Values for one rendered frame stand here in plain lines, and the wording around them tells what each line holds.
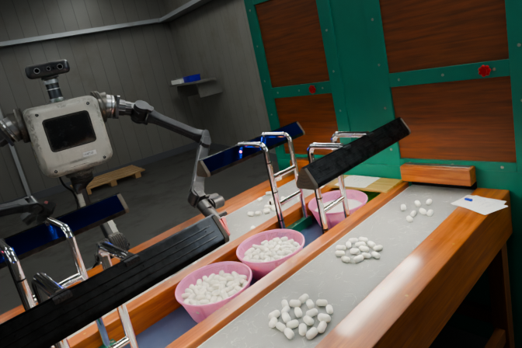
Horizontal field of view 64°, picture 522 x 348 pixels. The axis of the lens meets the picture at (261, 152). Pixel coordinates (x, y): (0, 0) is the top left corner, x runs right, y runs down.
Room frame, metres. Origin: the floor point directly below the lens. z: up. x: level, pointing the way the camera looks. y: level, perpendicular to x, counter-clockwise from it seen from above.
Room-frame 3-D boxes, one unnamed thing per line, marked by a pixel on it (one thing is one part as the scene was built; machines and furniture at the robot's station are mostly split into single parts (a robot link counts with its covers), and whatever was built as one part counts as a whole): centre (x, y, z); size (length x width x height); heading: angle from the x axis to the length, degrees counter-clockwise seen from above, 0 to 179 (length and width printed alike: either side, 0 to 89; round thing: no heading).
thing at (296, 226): (1.80, -0.03, 0.90); 0.20 x 0.19 x 0.45; 131
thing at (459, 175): (1.69, -0.72, 0.83); 0.30 x 0.06 x 0.07; 41
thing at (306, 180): (1.45, -0.35, 1.08); 0.62 x 0.08 x 0.07; 131
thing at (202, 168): (1.87, 0.02, 1.08); 0.62 x 0.08 x 0.07; 131
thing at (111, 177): (6.50, 2.47, 0.05); 1.06 x 0.73 x 0.10; 120
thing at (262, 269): (1.48, 0.04, 0.72); 0.27 x 0.27 x 0.10
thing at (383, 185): (1.91, -0.45, 0.77); 0.33 x 0.15 x 0.01; 41
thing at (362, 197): (1.77, -0.29, 0.72); 0.27 x 0.27 x 0.10
